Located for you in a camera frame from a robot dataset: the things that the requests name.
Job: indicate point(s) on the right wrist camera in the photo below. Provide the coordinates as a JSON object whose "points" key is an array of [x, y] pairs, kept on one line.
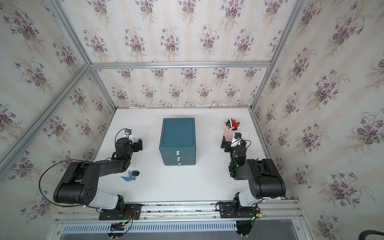
{"points": [[237, 139]]}

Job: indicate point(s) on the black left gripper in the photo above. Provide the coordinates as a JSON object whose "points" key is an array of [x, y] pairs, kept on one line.
{"points": [[135, 148]]}

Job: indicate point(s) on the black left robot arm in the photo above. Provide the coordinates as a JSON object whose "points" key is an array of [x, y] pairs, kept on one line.
{"points": [[79, 184]]}

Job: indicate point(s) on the teal three-drawer cabinet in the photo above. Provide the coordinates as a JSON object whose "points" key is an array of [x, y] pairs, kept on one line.
{"points": [[178, 132]]}

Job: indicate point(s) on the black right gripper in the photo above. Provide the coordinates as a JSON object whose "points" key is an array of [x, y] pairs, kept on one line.
{"points": [[227, 144]]}

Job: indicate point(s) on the teal drawer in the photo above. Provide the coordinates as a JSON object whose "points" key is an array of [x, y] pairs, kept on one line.
{"points": [[181, 163], [184, 159], [178, 151]]}

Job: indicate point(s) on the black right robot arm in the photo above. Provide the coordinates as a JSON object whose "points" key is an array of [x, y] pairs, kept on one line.
{"points": [[263, 177]]}

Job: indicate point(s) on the red and black pens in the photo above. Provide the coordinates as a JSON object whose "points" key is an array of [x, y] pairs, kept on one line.
{"points": [[232, 124]]}

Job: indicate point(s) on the pink pen cup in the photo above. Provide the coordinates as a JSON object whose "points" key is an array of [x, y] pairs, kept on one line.
{"points": [[228, 133]]}

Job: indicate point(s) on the teal bottom drawer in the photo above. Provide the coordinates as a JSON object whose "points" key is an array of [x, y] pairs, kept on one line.
{"points": [[181, 163]]}

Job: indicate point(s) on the blue and black key fob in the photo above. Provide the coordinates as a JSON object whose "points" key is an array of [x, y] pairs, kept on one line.
{"points": [[132, 176]]}

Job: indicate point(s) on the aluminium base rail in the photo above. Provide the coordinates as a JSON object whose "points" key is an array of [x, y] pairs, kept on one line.
{"points": [[270, 209]]}

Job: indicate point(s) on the teal top drawer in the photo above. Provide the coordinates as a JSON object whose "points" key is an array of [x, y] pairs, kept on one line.
{"points": [[178, 151]]}

